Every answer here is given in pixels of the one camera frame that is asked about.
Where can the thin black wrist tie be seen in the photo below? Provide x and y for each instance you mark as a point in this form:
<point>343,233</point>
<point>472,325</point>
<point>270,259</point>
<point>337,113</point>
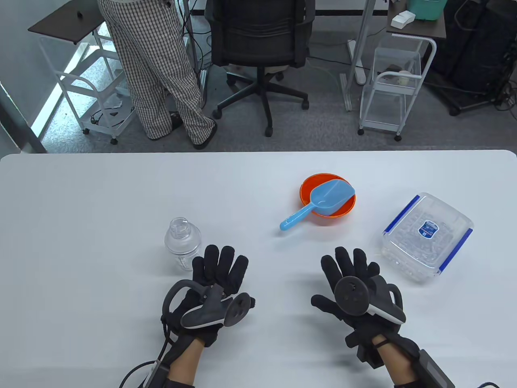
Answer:
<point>379,343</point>

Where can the teal plastic container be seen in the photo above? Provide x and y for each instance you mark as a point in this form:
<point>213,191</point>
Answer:
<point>426,9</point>

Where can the white power strip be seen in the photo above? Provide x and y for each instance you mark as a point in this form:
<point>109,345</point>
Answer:
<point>359,74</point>

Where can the orange plastic bowl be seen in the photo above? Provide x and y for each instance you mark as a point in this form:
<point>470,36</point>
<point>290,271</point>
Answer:
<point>305,190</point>

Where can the person's left forearm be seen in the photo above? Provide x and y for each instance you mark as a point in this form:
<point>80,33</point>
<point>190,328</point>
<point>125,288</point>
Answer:
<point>183,365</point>

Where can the person's right hand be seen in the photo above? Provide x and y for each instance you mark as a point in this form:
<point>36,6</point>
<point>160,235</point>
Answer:
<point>347,262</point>

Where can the person's right forearm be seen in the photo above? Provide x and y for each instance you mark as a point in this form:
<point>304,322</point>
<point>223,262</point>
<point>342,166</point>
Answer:
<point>398,367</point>

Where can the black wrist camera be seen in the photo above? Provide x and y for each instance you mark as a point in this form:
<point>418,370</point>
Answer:
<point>369,359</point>

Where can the clear plastic container lid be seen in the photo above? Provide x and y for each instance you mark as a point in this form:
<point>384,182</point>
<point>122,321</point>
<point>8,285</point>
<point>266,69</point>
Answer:
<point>444,242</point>

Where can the white cart with dark top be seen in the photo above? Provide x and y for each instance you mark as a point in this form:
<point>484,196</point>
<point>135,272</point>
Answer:
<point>68,20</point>
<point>428,26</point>

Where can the blue plastic scoop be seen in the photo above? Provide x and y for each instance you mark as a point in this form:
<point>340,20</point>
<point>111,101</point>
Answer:
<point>331,198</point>

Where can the clear container with blue clips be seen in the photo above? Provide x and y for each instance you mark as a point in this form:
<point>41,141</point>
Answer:
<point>404,262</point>

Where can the small white cup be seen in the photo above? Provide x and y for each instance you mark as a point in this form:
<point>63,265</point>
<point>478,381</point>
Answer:
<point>403,79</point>

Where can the clear plastic shaker lid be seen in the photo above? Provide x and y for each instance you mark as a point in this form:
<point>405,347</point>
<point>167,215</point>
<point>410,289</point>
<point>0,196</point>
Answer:
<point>179,232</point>

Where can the black equipment stand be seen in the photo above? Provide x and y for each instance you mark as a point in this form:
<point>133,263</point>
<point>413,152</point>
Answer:
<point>484,48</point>

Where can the black wrist electronics box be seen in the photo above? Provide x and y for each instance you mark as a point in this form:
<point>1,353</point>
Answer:
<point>434,374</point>
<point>157,376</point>

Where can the grey and white hand controller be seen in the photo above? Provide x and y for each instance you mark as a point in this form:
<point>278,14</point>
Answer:
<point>202,315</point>
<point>351,297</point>

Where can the person's left hand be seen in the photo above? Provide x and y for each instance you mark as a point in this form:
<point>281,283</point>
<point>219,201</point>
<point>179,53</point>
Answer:
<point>220,266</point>

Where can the small white box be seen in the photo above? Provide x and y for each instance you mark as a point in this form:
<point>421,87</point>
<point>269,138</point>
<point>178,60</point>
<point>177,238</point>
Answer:
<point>402,19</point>

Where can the clear plastic shaker cup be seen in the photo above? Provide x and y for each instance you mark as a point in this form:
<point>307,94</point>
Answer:
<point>183,260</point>

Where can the black office chair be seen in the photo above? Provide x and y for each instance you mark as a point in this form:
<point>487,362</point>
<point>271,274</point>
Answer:
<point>258,32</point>

